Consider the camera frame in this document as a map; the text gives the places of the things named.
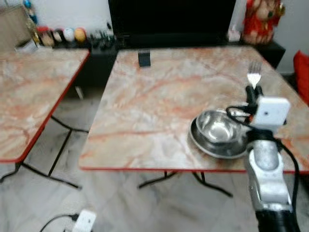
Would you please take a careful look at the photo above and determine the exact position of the white power strip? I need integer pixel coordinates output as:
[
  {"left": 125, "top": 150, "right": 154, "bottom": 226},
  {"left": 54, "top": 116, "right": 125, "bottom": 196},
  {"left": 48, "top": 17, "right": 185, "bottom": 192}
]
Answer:
[{"left": 72, "top": 209, "right": 98, "bottom": 232}]

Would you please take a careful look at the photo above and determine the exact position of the black tv cabinet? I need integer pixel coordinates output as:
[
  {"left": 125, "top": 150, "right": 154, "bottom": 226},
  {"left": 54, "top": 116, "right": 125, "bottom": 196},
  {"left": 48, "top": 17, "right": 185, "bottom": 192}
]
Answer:
[{"left": 52, "top": 34, "right": 286, "bottom": 100}]

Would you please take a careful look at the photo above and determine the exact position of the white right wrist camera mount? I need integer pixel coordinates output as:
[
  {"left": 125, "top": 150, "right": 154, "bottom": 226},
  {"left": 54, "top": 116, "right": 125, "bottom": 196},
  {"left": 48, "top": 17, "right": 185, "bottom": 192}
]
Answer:
[{"left": 251, "top": 96, "right": 291, "bottom": 131}]

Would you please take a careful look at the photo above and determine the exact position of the white decorative ball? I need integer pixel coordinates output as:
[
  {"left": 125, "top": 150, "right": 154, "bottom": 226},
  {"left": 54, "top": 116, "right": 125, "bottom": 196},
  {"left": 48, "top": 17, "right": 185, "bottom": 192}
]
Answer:
[{"left": 63, "top": 28, "right": 75, "bottom": 42}]

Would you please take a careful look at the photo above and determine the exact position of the red and gold figurine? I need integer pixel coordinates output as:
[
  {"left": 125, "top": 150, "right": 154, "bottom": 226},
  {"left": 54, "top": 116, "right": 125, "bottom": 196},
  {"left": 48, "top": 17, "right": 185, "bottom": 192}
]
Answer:
[{"left": 241, "top": 0, "right": 286, "bottom": 45}]

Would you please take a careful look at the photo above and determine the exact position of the red cushion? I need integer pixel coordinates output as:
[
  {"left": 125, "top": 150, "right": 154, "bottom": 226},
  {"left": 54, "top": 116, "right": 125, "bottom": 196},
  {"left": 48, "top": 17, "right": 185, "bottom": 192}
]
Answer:
[{"left": 293, "top": 50, "right": 309, "bottom": 105}]

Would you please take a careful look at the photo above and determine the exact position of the orange decorative ball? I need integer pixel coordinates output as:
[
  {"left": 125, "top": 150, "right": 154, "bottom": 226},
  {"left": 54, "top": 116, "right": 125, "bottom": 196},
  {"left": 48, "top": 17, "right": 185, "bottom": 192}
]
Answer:
[{"left": 74, "top": 28, "right": 87, "bottom": 43}]

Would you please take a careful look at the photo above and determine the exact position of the small pink box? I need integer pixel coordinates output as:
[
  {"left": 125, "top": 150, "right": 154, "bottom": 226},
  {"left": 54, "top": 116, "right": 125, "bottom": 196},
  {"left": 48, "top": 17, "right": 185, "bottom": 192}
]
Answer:
[{"left": 228, "top": 28, "right": 241, "bottom": 43}]

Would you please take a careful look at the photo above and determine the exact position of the large marble folding table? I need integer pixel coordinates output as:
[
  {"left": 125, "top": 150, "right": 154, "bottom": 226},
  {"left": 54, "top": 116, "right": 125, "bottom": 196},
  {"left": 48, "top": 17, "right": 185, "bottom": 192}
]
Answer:
[{"left": 79, "top": 46, "right": 309, "bottom": 198}]

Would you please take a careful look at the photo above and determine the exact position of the small black box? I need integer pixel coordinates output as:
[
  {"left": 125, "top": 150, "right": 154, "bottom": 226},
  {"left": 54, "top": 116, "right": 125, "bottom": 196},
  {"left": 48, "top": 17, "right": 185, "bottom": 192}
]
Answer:
[{"left": 138, "top": 50, "right": 152, "bottom": 68}]

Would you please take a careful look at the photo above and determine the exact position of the black power strip cable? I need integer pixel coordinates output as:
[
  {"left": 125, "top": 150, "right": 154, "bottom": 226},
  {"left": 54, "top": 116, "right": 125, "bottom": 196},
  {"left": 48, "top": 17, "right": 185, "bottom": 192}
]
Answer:
[{"left": 39, "top": 214, "right": 79, "bottom": 232}]

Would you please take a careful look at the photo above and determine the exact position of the steel bowl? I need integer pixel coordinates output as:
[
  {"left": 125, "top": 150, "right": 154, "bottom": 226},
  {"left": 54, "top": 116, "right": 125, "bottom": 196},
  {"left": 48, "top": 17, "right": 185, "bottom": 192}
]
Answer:
[{"left": 196, "top": 109, "right": 248, "bottom": 145}]

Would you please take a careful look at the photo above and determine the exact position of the black television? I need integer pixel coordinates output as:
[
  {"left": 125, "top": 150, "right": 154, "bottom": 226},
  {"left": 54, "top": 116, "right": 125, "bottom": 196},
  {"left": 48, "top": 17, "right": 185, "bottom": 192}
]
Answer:
[{"left": 108, "top": 0, "right": 238, "bottom": 38}]

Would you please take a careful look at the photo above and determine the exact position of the marble table with red edge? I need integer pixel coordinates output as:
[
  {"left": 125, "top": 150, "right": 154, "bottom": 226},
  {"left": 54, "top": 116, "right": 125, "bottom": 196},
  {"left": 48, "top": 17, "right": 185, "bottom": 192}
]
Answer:
[{"left": 0, "top": 48, "right": 90, "bottom": 190}]

